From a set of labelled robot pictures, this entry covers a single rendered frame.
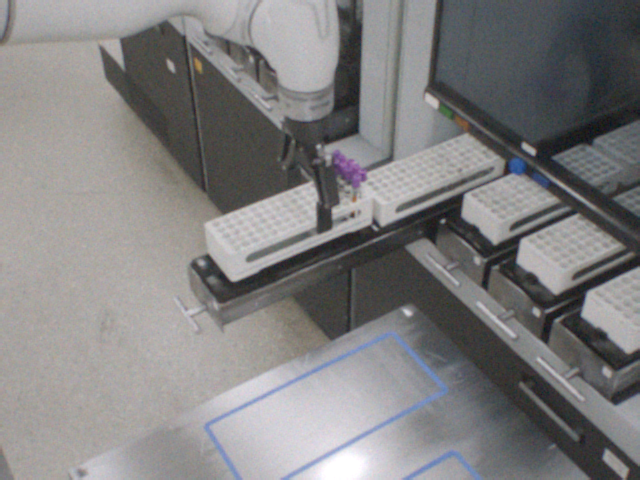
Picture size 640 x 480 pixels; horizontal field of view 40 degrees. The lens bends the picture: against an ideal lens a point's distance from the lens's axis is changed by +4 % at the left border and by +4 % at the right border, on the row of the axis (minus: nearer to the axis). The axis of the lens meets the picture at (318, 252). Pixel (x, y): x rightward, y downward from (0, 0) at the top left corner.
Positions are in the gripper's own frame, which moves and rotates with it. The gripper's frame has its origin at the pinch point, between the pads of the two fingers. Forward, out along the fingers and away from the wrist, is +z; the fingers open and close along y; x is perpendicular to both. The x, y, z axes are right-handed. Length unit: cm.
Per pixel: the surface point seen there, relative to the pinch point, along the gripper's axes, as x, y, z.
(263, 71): 24, -60, 10
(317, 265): -2.4, 6.8, 8.3
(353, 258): 5.4, 6.8, 10.4
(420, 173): 24.7, 0.8, 2.3
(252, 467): -33, 39, 7
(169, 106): 24, -127, 56
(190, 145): 24, -114, 63
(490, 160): 38.4, 4.8, 2.3
